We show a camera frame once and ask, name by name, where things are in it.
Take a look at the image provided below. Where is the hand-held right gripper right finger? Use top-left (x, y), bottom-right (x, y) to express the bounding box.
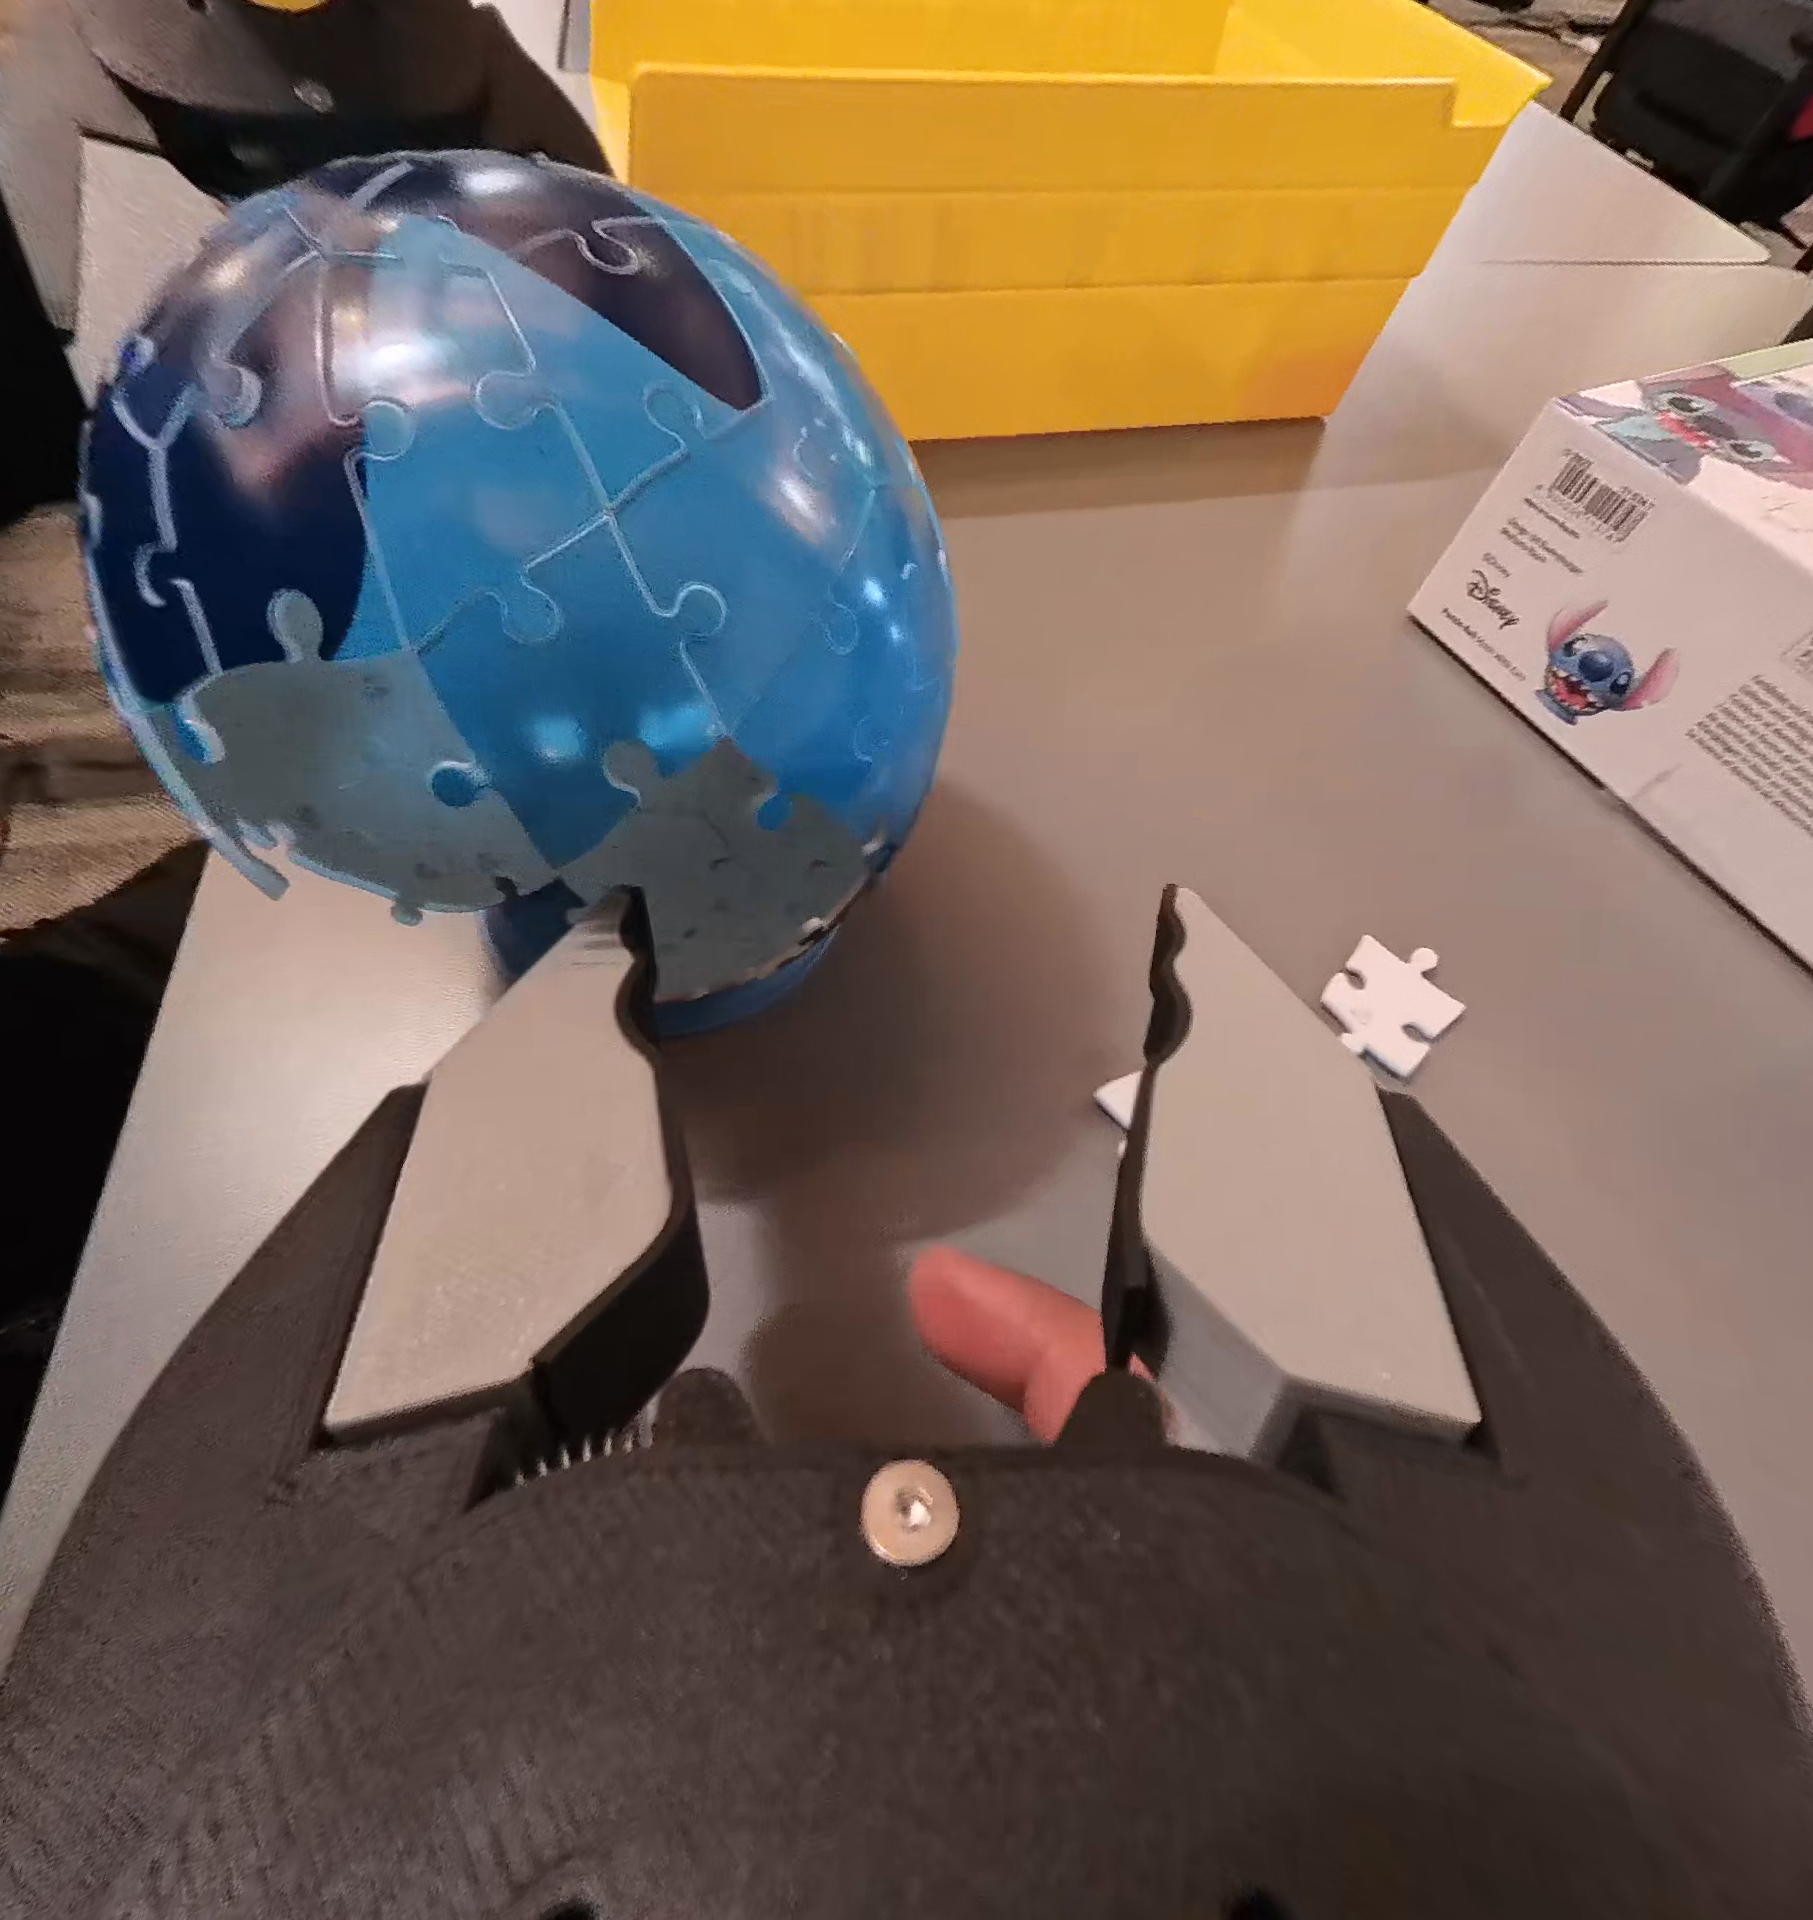
top-left (1100, 885), bottom-right (1484, 1464)

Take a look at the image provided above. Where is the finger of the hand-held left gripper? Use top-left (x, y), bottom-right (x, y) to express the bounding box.
top-left (69, 138), bottom-right (225, 399)

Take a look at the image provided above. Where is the yellow plastic bin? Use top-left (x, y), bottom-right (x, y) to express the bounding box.
top-left (589, 0), bottom-right (1554, 444)

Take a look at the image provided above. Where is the black chair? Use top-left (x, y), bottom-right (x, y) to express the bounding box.
top-left (1573, 0), bottom-right (1813, 271)

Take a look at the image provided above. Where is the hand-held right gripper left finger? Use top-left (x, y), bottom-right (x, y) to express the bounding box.
top-left (322, 885), bottom-right (712, 1449)

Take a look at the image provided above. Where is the blue puzzle ball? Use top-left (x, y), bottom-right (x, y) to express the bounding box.
top-left (76, 147), bottom-right (950, 1004)

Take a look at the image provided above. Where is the white blue puzzle box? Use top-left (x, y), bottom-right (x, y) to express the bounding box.
top-left (1407, 333), bottom-right (1813, 1025)

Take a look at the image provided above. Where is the blue ball stand ring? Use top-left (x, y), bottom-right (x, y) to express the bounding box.
top-left (483, 877), bottom-right (850, 1041)

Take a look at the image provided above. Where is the person's left forearm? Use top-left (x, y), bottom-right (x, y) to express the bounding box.
top-left (0, 46), bottom-right (97, 535)

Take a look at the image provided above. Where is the person's right hand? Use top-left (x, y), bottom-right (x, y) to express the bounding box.
top-left (910, 1247), bottom-right (1159, 1445)

